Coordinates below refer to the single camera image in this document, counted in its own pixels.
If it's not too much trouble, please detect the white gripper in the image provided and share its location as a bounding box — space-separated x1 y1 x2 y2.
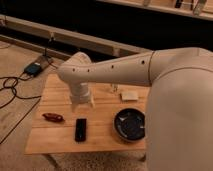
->
69 83 95 112

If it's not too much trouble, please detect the small white bottle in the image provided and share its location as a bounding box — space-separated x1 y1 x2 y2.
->
112 84 118 92

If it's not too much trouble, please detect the white flat block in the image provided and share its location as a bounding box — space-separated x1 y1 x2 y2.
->
121 91 138 101

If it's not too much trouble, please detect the dark red object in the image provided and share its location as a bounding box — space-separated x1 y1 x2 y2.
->
43 113 64 122

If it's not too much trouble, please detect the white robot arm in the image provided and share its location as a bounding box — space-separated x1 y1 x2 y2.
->
58 47 213 171

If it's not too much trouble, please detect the black floor cable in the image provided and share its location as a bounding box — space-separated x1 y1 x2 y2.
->
0 46 67 145

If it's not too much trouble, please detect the dark round bowl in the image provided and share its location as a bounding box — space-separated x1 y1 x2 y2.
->
113 108 145 142

